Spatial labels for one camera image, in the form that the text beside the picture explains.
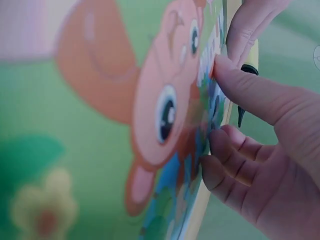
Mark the colourful cartoon picture book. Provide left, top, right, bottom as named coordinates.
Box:
left=139, top=0, right=261, bottom=240

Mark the person's left hand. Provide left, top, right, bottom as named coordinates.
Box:
left=224, top=0, right=294, bottom=66

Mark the person's right hand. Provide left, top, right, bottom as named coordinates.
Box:
left=199, top=55, right=320, bottom=240

